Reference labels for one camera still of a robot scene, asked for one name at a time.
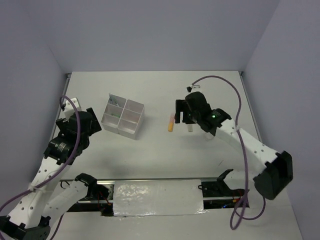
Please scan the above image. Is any grey eraser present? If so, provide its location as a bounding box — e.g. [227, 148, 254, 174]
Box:
[187, 124, 193, 133]

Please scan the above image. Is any clear tape roll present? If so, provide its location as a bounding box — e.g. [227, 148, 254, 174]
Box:
[205, 133, 215, 141]

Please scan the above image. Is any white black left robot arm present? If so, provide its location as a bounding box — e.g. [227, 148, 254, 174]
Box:
[0, 108, 102, 240]

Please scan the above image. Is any orange pink highlighter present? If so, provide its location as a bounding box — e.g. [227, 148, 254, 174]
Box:
[167, 113, 175, 132]

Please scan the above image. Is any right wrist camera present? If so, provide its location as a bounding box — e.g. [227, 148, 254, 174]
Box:
[186, 84, 202, 93]

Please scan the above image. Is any green translucent correction tape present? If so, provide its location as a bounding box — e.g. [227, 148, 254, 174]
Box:
[111, 113, 120, 118]

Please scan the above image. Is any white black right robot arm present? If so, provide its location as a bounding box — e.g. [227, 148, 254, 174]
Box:
[174, 91, 293, 200]

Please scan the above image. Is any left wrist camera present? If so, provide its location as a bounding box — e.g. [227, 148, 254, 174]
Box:
[60, 97, 82, 119]

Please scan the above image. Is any white divided organizer box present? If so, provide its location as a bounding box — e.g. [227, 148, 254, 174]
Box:
[101, 94, 145, 140]

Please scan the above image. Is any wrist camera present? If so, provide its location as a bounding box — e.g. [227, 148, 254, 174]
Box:
[186, 84, 202, 93]
[60, 97, 82, 119]

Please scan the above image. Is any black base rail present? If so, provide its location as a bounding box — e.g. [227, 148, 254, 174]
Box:
[69, 179, 244, 217]

